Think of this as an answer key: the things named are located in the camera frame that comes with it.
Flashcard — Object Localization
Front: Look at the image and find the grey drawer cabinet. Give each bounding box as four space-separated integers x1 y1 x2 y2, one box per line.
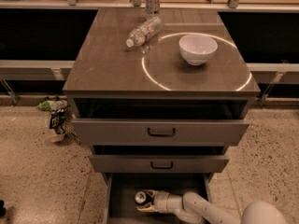
62 8 262 147

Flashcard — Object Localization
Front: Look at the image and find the black snack bag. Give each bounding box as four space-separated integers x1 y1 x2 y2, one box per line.
49 109 65 134

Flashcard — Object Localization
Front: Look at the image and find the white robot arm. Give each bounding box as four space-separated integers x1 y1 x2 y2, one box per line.
135 189 288 224

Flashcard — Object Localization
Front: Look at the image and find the silver soda can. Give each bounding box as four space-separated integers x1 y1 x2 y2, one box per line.
145 0 160 16

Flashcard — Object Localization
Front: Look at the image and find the green snack bag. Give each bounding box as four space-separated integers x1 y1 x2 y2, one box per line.
37 100 59 112

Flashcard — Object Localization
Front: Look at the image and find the middle grey drawer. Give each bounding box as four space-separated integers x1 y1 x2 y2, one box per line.
90 146 229 174

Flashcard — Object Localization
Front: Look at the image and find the bottom grey drawer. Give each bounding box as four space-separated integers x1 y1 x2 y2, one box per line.
102 174 211 224

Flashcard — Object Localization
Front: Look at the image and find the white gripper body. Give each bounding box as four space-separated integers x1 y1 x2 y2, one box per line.
153 191 169 213

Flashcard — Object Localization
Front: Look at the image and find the grey drawer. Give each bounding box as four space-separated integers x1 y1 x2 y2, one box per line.
90 146 229 174
102 174 211 224
72 99 249 147

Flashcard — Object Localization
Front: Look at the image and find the white ceramic bowl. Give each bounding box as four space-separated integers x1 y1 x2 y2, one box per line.
178 34 218 65

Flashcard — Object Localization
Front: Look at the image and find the blue pepsi can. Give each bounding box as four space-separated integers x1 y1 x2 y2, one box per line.
135 191 149 205

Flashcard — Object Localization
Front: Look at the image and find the clear plastic water bottle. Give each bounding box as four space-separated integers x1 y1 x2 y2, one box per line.
126 17 163 48

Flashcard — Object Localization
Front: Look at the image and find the white bowl on floor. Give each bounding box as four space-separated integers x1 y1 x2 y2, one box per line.
49 133 65 143

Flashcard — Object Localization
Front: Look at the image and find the top grey drawer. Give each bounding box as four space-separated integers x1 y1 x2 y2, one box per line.
72 99 249 147

